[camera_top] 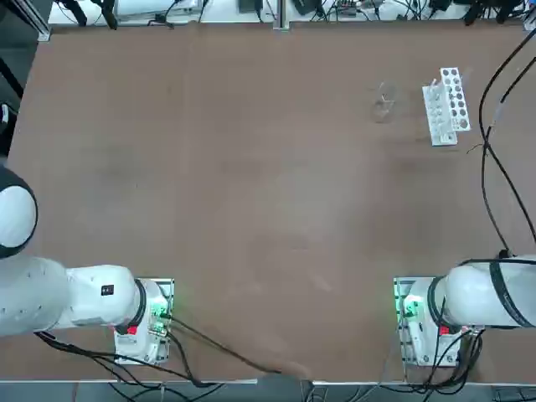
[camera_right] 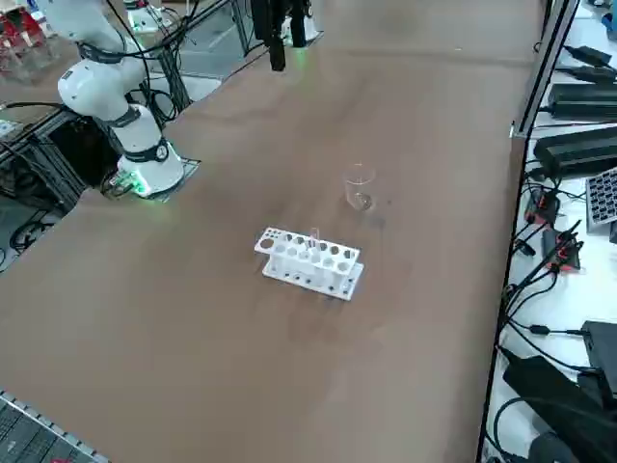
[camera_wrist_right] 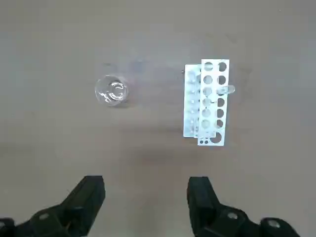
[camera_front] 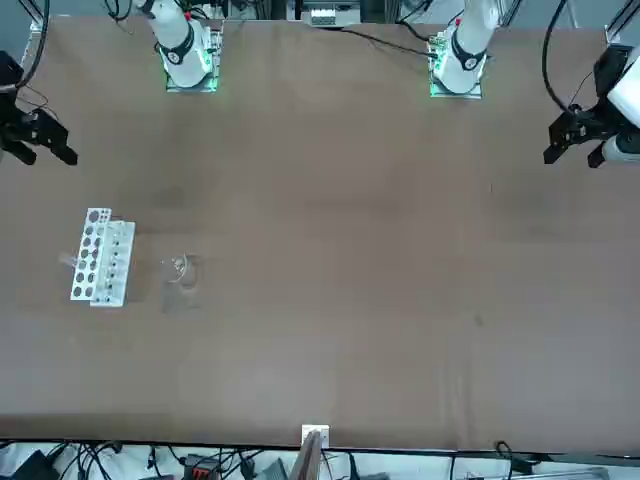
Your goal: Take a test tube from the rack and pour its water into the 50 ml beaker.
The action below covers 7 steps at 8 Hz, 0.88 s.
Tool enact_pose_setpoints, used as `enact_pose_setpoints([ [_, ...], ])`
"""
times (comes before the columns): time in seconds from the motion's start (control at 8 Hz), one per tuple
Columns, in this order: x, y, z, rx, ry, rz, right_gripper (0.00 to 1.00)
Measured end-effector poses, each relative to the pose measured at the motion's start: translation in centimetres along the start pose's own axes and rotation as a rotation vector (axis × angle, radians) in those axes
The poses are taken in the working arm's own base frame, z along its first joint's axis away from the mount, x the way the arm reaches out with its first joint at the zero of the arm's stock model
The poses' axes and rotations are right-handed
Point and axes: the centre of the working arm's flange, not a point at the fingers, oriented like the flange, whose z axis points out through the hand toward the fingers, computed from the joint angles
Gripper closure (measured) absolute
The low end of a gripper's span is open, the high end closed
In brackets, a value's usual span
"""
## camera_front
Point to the black plug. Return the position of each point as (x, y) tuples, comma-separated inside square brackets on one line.
[(522, 466)]

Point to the white post bracket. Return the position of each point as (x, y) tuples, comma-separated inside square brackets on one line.
[(322, 431)]

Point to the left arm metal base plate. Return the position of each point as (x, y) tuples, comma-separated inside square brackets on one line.
[(455, 95)]

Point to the aluminium frame profile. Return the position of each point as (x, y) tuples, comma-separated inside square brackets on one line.
[(614, 27)]

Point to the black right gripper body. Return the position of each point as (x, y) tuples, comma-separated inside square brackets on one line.
[(10, 125)]

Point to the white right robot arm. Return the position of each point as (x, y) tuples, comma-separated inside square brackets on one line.
[(180, 60)]

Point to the aluminium corner bracket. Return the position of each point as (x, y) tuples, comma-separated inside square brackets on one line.
[(39, 26)]

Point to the aluminium rail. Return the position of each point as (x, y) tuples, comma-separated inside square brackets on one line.
[(575, 474)]

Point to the upright post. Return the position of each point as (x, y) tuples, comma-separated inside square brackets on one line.
[(306, 460)]

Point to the white side table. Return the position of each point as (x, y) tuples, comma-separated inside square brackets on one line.
[(400, 467)]

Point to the white test tube rack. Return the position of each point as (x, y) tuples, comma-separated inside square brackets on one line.
[(82, 280)]

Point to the red black device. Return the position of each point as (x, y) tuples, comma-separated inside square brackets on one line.
[(202, 470)]

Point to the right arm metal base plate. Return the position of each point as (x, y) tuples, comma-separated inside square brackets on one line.
[(192, 90)]

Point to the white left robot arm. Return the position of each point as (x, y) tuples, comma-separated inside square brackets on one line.
[(467, 55)]

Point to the grey power strip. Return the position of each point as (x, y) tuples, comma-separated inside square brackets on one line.
[(325, 15)]

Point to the clear glass beaker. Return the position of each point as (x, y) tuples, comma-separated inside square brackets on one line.
[(180, 295)]

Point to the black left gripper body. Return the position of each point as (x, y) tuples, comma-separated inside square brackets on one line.
[(607, 70)]

